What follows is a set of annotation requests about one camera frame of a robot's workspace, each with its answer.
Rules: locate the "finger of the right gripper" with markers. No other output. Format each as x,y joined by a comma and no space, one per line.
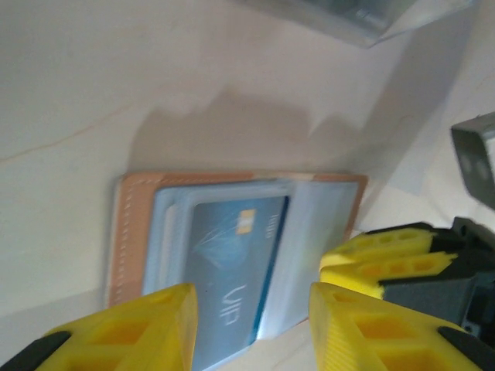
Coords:
386,243
367,272

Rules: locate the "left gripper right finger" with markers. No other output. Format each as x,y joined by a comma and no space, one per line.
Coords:
367,336

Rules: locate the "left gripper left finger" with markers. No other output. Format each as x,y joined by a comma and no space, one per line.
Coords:
127,336

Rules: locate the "pink leather card holder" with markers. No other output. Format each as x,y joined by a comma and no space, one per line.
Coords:
131,232

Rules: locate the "blue credit card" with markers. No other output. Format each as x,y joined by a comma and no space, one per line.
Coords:
232,251

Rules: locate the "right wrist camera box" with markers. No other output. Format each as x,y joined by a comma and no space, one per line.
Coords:
475,162

